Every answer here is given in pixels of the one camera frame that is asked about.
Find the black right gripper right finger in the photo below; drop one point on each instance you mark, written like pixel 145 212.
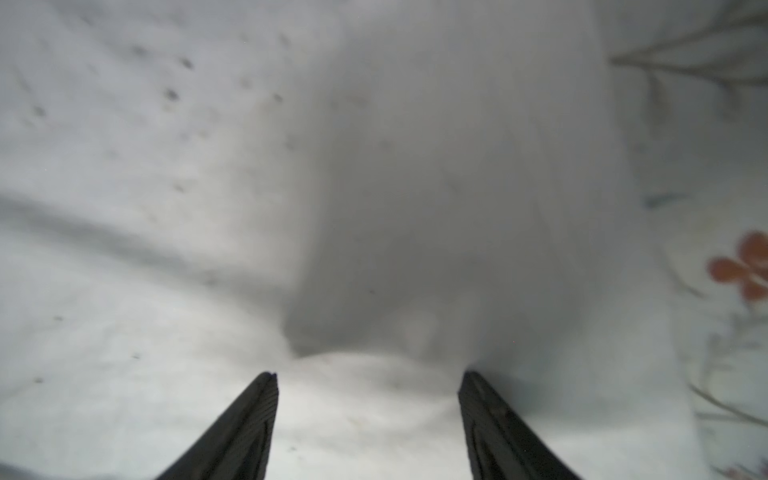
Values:
pixel 500 445

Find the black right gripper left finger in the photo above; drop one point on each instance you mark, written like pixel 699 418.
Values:
pixel 237 445

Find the white t-shirt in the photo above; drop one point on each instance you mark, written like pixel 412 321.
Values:
pixel 366 197

